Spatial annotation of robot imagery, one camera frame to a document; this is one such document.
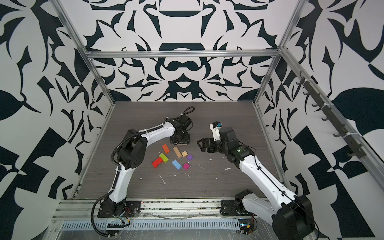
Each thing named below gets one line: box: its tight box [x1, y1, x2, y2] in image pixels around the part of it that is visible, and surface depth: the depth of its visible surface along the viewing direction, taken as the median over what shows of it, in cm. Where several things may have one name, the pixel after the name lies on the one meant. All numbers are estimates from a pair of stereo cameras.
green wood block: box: [158, 152, 169, 163], surface depth 93 cm
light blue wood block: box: [171, 159, 183, 170], surface depth 91 cm
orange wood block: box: [162, 144, 171, 154], surface depth 96 cm
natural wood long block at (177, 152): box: [172, 146, 183, 159], surface depth 95 cm
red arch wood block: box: [152, 157, 164, 169], surface depth 90 cm
